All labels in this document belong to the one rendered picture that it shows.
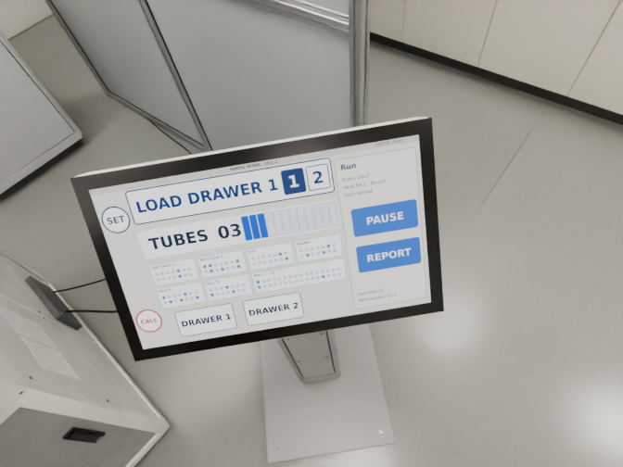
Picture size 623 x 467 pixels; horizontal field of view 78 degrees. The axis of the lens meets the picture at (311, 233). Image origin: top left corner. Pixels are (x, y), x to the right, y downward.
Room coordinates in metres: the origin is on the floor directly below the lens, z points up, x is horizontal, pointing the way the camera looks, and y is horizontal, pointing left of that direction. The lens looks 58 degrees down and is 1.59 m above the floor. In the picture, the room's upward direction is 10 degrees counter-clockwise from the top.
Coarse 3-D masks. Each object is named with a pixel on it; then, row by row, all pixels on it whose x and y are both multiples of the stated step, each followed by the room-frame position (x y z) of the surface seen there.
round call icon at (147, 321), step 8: (136, 312) 0.27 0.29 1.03; (144, 312) 0.26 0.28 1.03; (152, 312) 0.26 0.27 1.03; (136, 320) 0.26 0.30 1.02; (144, 320) 0.26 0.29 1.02; (152, 320) 0.25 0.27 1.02; (160, 320) 0.25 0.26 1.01; (144, 328) 0.25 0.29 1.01; (152, 328) 0.24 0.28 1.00; (160, 328) 0.24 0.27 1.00
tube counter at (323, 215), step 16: (288, 208) 0.34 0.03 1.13; (304, 208) 0.34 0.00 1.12; (320, 208) 0.34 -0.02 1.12; (336, 208) 0.33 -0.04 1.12; (224, 224) 0.34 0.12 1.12; (240, 224) 0.34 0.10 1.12; (256, 224) 0.33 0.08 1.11; (272, 224) 0.33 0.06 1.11; (288, 224) 0.33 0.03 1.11; (304, 224) 0.32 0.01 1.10; (320, 224) 0.32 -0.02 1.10; (336, 224) 0.32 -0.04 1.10; (224, 240) 0.32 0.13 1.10; (240, 240) 0.32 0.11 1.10; (256, 240) 0.32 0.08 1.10
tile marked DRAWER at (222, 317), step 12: (180, 312) 0.26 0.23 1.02; (192, 312) 0.25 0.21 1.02; (204, 312) 0.25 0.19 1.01; (216, 312) 0.25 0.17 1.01; (228, 312) 0.25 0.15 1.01; (180, 324) 0.24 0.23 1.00; (192, 324) 0.24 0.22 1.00; (204, 324) 0.24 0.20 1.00; (216, 324) 0.23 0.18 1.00; (228, 324) 0.23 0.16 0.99
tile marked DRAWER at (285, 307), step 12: (252, 300) 0.25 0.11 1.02; (264, 300) 0.25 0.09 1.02; (276, 300) 0.25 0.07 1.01; (288, 300) 0.25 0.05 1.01; (300, 300) 0.24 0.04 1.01; (252, 312) 0.24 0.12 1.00; (264, 312) 0.24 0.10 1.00; (276, 312) 0.24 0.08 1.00; (288, 312) 0.23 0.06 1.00; (300, 312) 0.23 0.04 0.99; (252, 324) 0.23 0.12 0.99
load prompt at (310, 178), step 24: (264, 168) 0.38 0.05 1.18; (288, 168) 0.38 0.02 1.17; (312, 168) 0.37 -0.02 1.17; (144, 192) 0.38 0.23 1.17; (168, 192) 0.38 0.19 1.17; (192, 192) 0.37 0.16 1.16; (216, 192) 0.37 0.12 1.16; (240, 192) 0.37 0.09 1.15; (264, 192) 0.36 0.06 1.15; (288, 192) 0.36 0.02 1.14; (312, 192) 0.35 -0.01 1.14; (144, 216) 0.36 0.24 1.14; (168, 216) 0.36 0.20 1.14
